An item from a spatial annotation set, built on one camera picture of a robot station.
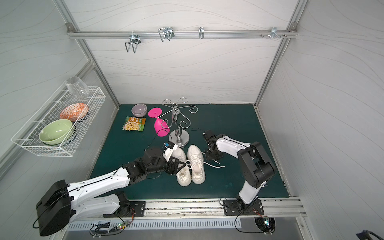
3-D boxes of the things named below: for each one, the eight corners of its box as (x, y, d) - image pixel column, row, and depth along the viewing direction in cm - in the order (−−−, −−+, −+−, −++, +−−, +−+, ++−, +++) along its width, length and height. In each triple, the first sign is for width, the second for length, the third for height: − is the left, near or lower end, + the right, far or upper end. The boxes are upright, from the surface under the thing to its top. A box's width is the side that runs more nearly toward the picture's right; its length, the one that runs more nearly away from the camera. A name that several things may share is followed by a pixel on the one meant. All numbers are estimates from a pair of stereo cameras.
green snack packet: (123, 131, 106) (121, 128, 103) (128, 119, 113) (126, 116, 110) (143, 131, 106) (142, 128, 103) (146, 119, 113) (145, 116, 111)
